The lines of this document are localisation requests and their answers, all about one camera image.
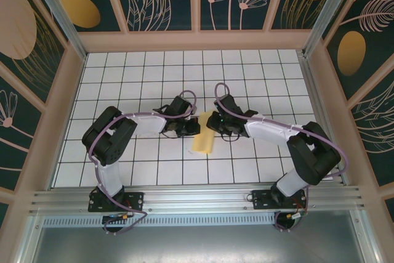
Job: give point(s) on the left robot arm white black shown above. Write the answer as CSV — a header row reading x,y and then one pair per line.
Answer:
x,y
147,124

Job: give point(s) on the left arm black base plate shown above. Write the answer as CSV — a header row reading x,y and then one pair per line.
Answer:
x,y
135,198

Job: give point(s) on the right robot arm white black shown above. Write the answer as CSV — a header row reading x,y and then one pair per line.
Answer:
x,y
267,130

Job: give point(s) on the aluminium cross rail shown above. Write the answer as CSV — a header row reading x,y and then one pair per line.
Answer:
x,y
197,198

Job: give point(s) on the yellow cloth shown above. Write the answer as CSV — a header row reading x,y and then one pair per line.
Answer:
x,y
203,143

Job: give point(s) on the aluminium corner post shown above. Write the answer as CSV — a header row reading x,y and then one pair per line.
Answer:
x,y
58,13
326,7

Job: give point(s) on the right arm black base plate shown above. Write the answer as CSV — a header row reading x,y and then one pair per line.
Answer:
x,y
261,199

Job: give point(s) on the grey sheet metal panel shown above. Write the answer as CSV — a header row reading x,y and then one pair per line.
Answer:
x,y
197,244

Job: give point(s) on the aluminium side rail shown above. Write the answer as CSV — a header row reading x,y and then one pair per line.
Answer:
x,y
320,115

